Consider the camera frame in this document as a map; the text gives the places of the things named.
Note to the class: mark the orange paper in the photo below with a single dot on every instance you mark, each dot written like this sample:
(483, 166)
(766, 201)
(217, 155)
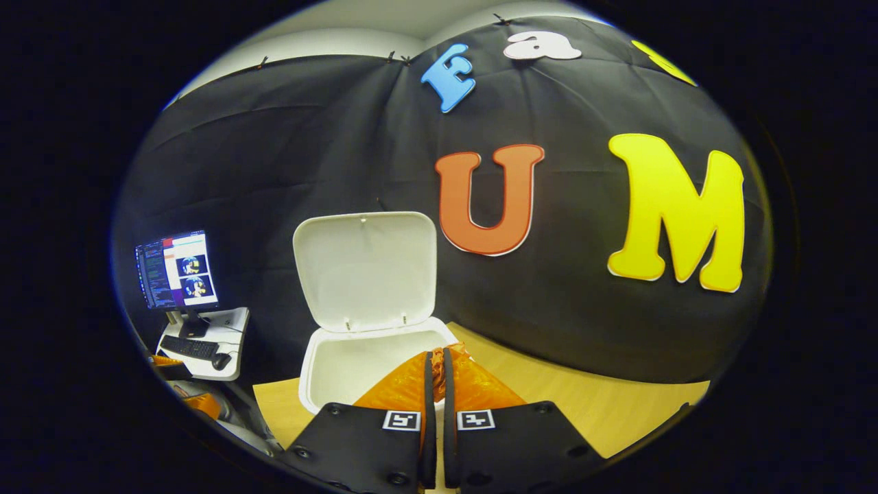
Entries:
(439, 374)

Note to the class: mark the white side table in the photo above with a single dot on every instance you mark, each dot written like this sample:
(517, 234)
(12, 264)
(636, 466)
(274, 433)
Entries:
(230, 329)

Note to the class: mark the white desktop garbage bin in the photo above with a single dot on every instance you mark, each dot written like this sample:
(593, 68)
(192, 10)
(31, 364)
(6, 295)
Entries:
(363, 267)

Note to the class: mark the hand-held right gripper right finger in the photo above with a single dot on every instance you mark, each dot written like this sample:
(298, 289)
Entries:
(449, 439)

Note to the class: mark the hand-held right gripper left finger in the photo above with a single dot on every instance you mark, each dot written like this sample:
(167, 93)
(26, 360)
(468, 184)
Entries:
(429, 439)

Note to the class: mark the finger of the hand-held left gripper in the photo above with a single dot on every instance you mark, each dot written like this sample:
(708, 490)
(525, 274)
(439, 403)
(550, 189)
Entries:
(168, 363)
(202, 406)

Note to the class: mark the wooden desktop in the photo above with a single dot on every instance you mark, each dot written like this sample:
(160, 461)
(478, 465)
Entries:
(583, 405)

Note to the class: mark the black keyboard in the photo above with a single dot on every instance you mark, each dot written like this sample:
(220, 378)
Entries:
(188, 348)

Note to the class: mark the black computer mouse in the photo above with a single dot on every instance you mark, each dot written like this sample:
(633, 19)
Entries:
(221, 361)

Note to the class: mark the black backdrop cloth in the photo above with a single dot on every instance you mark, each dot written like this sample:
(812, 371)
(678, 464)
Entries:
(309, 137)

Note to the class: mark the computer monitor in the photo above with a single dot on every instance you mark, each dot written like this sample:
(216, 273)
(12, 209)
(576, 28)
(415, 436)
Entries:
(175, 271)

